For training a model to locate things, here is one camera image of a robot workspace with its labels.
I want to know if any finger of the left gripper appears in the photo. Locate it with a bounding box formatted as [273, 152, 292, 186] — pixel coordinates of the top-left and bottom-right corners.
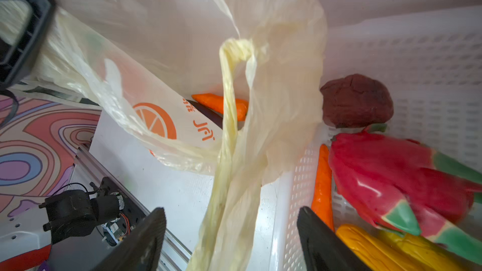
[1, 0, 56, 90]

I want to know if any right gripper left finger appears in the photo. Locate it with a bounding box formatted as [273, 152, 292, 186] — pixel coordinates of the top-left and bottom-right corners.
[94, 208, 166, 271]

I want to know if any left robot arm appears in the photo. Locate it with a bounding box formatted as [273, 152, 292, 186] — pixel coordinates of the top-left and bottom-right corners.
[1, 0, 145, 270]

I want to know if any toy pink dragon fruit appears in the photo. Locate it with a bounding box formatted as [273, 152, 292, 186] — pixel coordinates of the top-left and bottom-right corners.
[328, 124, 481, 264]

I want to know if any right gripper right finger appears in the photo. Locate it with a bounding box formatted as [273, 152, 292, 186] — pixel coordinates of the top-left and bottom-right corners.
[297, 207, 370, 271]

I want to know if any toy carrot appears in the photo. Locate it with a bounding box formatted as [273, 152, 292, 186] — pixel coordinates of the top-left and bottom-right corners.
[311, 144, 335, 232]
[192, 94, 249, 122]

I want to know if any toy yellow corn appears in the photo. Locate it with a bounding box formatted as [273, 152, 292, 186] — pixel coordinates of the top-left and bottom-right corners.
[336, 224, 432, 270]

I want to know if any toy dark red fruit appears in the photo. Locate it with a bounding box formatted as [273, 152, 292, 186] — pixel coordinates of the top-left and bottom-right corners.
[320, 74, 394, 128]

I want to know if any toy purple eggplant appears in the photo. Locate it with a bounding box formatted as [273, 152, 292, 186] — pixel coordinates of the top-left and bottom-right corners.
[188, 100, 223, 128]

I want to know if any white perforated plastic basket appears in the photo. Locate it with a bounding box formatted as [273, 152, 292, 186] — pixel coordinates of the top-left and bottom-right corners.
[258, 6, 481, 270]

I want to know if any cream plastic grocery bag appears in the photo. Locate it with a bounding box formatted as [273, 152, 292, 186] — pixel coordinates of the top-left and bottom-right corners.
[35, 0, 328, 270]

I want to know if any toy yellow bell pepper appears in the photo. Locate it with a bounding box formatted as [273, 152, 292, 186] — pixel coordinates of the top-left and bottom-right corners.
[377, 231, 467, 270]

